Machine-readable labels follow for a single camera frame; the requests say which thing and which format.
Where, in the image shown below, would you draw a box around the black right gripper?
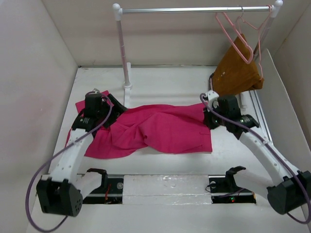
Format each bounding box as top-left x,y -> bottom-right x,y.
203,102 -> 228,130

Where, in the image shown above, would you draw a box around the pink trousers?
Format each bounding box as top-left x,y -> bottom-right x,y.
66,90 -> 213,160

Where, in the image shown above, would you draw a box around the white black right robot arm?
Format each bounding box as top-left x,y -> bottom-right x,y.
200,91 -> 311,215

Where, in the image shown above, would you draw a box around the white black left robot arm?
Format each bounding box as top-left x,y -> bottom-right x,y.
36,91 -> 127,217

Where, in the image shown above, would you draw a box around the brown trousers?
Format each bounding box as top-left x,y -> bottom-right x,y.
209,46 -> 264,96

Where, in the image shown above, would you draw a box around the pink hanger with brown trousers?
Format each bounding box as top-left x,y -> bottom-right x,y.
236,5 -> 275,78

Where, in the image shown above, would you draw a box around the white clothes rack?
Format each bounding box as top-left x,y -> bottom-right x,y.
112,0 -> 283,108

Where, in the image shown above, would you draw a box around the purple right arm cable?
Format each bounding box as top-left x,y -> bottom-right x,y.
199,93 -> 311,224

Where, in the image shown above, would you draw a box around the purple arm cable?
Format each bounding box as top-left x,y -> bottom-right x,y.
25,94 -> 114,232
199,93 -> 311,224

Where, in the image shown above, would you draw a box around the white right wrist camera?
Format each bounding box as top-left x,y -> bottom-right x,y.
200,90 -> 219,108

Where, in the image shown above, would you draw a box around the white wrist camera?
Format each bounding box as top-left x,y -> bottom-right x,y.
87,88 -> 100,95
200,90 -> 219,108

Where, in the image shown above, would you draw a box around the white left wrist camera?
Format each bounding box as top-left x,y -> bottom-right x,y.
87,88 -> 100,95

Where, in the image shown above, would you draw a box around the aluminium side rail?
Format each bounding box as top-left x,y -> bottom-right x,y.
249,90 -> 273,142

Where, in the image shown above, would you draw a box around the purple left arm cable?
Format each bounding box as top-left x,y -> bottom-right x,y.
25,94 -> 114,232

